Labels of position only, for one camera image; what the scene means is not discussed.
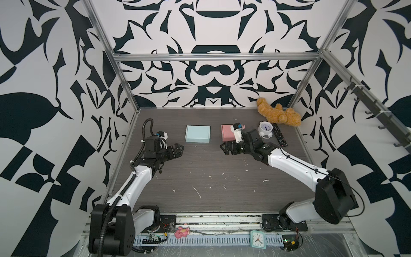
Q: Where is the pink paper box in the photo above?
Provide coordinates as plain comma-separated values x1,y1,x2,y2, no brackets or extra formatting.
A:
221,124,245,142

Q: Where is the light blue paper box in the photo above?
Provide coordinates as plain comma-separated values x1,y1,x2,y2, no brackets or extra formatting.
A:
185,125,210,143

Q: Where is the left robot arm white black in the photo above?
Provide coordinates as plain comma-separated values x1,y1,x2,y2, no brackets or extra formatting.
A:
88,134,184,257

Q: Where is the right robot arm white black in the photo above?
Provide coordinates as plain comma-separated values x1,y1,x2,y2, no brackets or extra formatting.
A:
220,129,359,227

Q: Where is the white alarm clock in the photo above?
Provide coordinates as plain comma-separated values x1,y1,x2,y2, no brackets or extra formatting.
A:
258,121,273,139

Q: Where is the black remote control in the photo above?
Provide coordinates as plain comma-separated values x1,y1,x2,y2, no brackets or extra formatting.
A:
272,123,288,147

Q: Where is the brown teddy bear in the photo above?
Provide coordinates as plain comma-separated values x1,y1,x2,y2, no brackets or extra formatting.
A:
256,97,301,127

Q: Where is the pink small toy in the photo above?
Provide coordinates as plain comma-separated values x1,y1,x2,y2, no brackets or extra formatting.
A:
174,227,190,239

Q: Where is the small circuit board left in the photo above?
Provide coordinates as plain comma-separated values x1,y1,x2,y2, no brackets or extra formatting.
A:
141,233,168,244

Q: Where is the small circuit board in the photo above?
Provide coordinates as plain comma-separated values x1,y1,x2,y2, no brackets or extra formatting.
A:
281,233,304,252
141,233,168,244

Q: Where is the teal square clock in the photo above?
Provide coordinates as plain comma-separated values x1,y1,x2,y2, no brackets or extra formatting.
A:
249,230,266,249

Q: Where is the small circuit board right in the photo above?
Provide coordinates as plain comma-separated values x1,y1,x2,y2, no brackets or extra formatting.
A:
281,233,304,252

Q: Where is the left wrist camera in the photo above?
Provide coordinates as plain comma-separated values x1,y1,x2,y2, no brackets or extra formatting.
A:
156,131,168,142

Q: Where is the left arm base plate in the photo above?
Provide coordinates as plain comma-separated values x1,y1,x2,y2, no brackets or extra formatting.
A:
133,214,177,235

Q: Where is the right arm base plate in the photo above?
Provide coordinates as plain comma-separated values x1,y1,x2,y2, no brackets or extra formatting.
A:
262,214,308,232

